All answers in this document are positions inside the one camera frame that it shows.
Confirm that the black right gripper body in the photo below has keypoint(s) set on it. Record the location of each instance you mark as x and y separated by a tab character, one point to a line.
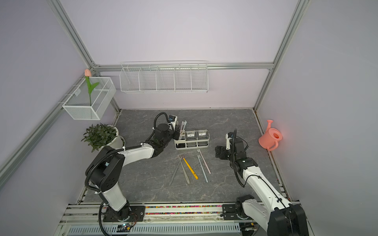
231	158

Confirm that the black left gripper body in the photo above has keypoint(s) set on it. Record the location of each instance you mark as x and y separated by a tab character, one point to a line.
170	137

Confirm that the light blue toothbrush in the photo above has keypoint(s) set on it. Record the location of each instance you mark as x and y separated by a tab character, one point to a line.
180	130

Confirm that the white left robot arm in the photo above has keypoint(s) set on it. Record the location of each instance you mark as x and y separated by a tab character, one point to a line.
102	175

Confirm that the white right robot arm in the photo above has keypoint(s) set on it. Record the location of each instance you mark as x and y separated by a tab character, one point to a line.
277	216

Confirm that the white toothbrush holder caddy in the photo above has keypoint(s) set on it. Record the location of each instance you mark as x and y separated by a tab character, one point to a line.
193	140

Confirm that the teal thin toothbrush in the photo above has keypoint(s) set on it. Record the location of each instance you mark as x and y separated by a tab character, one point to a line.
202	168

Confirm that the yellow toothbrush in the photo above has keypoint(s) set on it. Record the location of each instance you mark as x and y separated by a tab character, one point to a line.
190	168

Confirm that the pink watering can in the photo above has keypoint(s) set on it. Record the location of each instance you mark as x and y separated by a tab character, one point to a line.
270	139

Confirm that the potted green plant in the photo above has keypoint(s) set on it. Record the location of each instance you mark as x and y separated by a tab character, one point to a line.
101	135

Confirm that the white mesh basket small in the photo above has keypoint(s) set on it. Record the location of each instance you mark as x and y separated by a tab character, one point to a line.
77	105

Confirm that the pink artificial tulip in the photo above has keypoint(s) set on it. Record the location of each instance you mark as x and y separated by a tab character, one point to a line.
90	86

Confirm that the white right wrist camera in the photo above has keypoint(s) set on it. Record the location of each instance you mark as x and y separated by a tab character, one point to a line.
228	137

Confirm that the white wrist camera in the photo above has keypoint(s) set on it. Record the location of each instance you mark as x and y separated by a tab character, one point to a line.
228	137
172	121

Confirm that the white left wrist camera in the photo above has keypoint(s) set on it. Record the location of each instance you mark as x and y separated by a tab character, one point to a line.
172	121

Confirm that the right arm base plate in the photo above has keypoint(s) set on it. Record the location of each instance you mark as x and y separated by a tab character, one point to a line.
233	212

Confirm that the white wire basket long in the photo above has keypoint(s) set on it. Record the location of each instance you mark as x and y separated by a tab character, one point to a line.
164	76

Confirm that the white vented cable duct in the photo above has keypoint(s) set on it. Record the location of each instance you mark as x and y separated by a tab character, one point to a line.
174	229

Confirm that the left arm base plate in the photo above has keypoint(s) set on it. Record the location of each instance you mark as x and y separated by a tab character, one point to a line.
126	214

